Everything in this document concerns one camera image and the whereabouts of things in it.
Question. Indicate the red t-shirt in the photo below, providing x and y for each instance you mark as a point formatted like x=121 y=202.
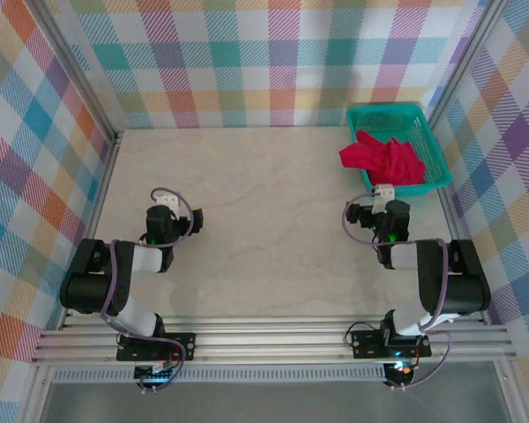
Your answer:
x=392 y=161

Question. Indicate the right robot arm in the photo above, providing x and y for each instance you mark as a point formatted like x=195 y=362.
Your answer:
x=463 y=291

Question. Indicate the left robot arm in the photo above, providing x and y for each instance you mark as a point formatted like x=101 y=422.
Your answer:
x=88 y=291

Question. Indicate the teal plastic basket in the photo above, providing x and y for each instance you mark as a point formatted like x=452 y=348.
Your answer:
x=388 y=119

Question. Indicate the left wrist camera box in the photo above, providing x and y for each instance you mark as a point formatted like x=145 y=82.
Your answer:
x=167 y=200

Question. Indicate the aluminium side rail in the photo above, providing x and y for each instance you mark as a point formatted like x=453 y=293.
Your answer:
x=101 y=198
x=449 y=211

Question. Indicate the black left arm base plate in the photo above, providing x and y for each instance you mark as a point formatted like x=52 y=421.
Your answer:
x=181 y=346

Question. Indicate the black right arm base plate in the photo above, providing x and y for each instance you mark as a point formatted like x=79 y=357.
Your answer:
x=368 y=343

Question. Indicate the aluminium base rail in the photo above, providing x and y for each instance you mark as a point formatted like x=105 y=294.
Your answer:
x=269 y=343

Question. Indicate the aluminium frame post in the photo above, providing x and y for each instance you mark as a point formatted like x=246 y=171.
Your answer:
x=463 y=66
x=70 y=66

